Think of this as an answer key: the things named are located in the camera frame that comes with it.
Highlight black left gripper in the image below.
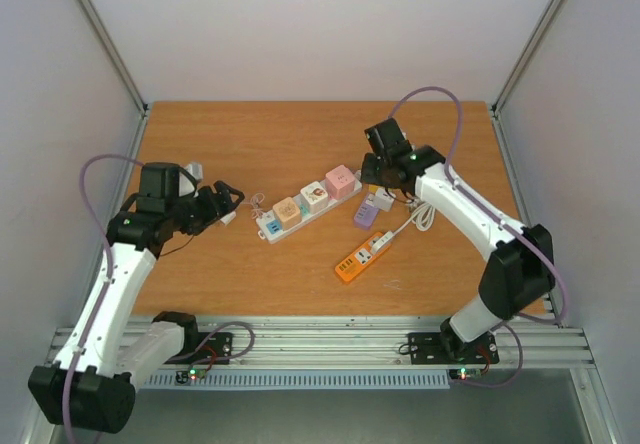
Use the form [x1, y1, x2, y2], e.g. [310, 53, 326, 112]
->
[168, 181, 245, 235]

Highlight orange power strip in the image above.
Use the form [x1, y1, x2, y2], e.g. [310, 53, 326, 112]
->
[334, 232, 390, 284]

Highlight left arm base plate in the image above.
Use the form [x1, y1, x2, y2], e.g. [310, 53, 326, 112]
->
[167, 332, 233, 365]

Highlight white coiled power cable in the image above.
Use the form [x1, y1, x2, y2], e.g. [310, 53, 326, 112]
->
[392, 198, 439, 239]

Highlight aluminium frame post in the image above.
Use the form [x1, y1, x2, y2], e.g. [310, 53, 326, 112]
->
[490, 0, 589, 118]
[75, 0, 149, 116]

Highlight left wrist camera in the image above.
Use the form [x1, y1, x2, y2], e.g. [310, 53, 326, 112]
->
[179, 161, 203, 197]

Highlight white charger with pink cable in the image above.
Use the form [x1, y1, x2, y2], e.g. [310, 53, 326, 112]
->
[221, 192, 265, 226]

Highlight beige cube socket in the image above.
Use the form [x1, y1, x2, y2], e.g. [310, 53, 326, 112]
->
[272, 197, 302, 230]

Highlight white cube socket adapter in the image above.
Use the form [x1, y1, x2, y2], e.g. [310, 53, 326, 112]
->
[300, 181, 329, 214]

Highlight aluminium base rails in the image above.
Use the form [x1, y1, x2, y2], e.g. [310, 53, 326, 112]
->
[44, 313, 596, 371]

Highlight right small circuit board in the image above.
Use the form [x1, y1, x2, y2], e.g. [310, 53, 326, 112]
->
[449, 367, 488, 381]

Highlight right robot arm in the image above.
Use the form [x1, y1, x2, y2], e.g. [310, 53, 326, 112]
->
[361, 118, 558, 361]

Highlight purple power strip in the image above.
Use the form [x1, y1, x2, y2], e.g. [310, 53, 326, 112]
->
[353, 193, 380, 230]

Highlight aluminium frame post left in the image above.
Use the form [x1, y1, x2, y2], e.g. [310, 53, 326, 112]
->
[75, 0, 149, 116]

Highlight aluminium frame post right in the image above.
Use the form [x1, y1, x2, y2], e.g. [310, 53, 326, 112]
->
[490, 0, 589, 118]

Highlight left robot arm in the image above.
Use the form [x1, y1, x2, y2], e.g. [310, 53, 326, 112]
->
[28, 162, 245, 442]

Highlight pink cube socket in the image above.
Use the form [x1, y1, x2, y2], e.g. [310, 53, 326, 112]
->
[325, 165, 355, 200]

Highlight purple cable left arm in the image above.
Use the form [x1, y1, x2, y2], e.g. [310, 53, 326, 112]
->
[62, 154, 146, 444]

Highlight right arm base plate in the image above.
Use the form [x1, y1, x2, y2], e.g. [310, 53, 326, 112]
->
[397, 332, 500, 366]

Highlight left small circuit board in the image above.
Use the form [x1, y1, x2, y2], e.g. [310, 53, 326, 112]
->
[174, 368, 208, 385]

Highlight white square charger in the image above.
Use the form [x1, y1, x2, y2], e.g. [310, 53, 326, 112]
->
[373, 188, 396, 212]

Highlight grey slotted cable duct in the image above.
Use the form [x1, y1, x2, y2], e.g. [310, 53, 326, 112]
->
[142, 369, 450, 391]

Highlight white power strip pastel sockets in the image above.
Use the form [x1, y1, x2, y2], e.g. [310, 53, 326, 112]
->
[255, 180, 362, 244]

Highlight small circuit board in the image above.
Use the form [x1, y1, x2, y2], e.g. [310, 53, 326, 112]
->
[174, 368, 208, 385]
[449, 367, 488, 381]

